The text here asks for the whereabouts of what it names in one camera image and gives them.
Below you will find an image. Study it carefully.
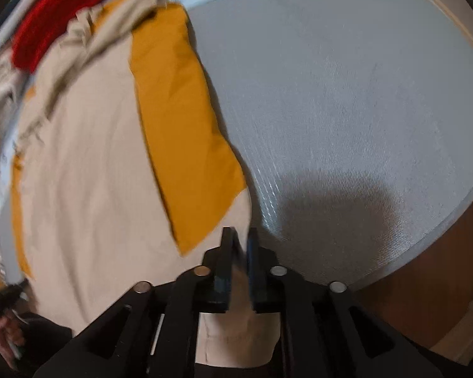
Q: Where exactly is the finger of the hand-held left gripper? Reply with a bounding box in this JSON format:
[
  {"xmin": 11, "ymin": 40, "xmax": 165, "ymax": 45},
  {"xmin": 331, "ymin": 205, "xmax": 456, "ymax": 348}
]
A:
[{"xmin": 6, "ymin": 278, "xmax": 31, "ymax": 298}]

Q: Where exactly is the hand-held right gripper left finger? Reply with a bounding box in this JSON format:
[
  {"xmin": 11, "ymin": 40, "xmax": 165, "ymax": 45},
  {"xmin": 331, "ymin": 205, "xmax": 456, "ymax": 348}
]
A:
[{"xmin": 35, "ymin": 226, "xmax": 239, "ymax": 378}]

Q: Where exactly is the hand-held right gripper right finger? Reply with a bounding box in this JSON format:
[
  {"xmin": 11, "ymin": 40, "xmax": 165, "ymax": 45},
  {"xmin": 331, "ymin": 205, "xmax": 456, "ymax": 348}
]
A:
[{"xmin": 248, "ymin": 226, "xmax": 444, "ymax": 378}]

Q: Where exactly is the beige and mustard hooded jacket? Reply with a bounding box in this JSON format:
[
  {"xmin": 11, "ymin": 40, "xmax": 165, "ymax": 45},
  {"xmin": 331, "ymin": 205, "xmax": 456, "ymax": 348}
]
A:
[{"xmin": 10, "ymin": 0, "xmax": 285, "ymax": 367}]

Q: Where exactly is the person's left hand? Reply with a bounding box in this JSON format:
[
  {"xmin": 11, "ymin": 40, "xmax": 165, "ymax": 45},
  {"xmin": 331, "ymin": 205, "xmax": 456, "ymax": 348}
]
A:
[{"xmin": 0, "ymin": 310, "xmax": 27, "ymax": 370}]

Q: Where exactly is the folded white quilt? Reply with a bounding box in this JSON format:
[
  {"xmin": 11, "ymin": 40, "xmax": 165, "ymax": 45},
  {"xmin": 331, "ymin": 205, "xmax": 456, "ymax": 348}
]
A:
[{"xmin": 0, "ymin": 53, "xmax": 29, "ymax": 134}]

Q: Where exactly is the folded red blanket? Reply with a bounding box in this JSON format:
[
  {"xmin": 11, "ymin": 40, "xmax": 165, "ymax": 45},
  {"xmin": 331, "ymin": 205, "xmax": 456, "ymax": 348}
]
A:
[{"xmin": 11, "ymin": 0, "xmax": 120, "ymax": 75}]

